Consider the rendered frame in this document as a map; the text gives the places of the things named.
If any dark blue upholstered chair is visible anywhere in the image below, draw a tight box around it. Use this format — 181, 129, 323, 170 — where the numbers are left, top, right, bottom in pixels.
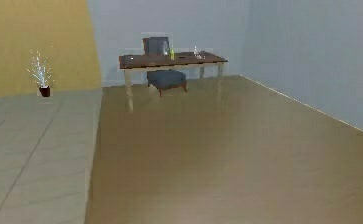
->
142, 36, 189, 98

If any brown table with pale legs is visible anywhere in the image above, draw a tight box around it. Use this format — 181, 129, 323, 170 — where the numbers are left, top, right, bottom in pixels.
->
118, 50, 229, 113

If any pale plant in dark pot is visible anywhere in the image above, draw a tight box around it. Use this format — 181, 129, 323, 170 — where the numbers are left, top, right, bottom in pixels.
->
26, 49, 54, 98

